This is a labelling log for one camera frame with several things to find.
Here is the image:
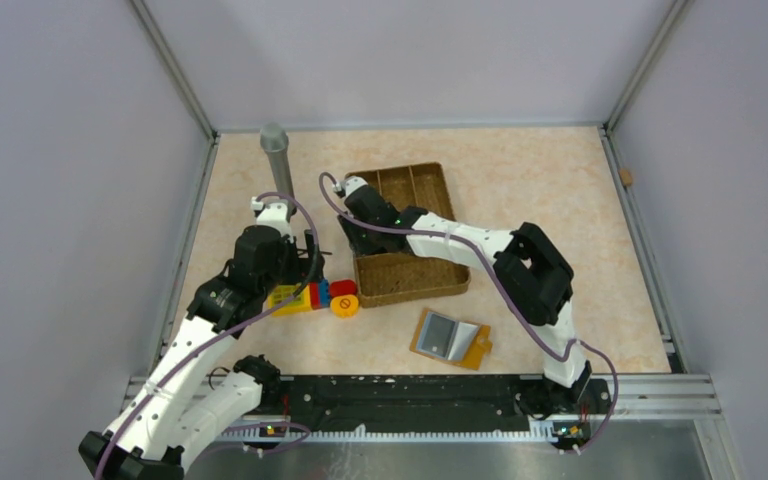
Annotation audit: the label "single black VIP card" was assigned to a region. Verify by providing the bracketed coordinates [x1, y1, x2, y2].
[417, 312, 457, 358]

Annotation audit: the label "yellow leather card holder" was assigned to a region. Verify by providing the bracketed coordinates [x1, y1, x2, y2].
[410, 308, 493, 371]

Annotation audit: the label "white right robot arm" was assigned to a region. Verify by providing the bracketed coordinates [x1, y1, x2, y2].
[319, 173, 592, 412]

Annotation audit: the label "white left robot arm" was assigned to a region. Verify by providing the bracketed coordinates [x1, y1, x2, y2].
[79, 192, 323, 479]

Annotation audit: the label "yellow green window block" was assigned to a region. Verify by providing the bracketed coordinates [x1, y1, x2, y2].
[267, 285, 313, 316]

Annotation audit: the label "blue toy block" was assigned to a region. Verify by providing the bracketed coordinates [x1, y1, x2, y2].
[318, 280, 331, 308]

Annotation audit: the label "red rounded toy block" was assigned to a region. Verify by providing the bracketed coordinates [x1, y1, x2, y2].
[329, 279, 358, 298]

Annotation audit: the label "woven wicker divided tray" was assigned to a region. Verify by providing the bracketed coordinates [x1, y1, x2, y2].
[352, 162, 471, 308]

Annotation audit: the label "yellow no-entry sign block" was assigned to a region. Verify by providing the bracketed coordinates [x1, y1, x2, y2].
[330, 294, 360, 318]

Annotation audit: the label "grey microphone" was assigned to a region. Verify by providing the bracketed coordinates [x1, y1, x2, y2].
[260, 122, 295, 197]

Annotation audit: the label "small brown corner object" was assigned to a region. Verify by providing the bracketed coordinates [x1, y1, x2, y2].
[618, 168, 633, 188]

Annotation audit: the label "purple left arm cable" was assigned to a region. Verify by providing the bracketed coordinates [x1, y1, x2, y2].
[92, 192, 322, 480]

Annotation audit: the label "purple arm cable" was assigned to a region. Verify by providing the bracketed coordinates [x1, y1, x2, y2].
[318, 172, 620, 455]
[92, 192, 322, 480]

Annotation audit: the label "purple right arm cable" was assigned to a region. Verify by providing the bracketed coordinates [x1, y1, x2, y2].
[318, 172, 620, 455]

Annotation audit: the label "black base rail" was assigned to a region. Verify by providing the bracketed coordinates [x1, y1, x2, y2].
[247, 374, 611, 434]

